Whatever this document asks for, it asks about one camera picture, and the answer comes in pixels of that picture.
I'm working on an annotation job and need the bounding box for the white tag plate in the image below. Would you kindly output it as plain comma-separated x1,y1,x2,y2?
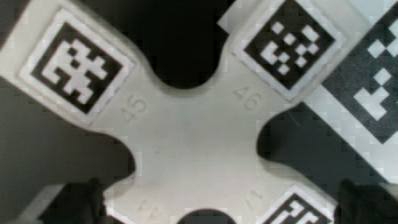
221,0,398,182

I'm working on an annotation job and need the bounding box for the white cross table base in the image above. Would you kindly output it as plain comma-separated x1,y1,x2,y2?
0,0,361,224

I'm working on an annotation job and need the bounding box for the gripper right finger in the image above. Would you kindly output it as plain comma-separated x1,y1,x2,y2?
337,180,398,224

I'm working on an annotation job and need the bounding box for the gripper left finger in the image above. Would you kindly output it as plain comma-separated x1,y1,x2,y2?
15,178,113,224

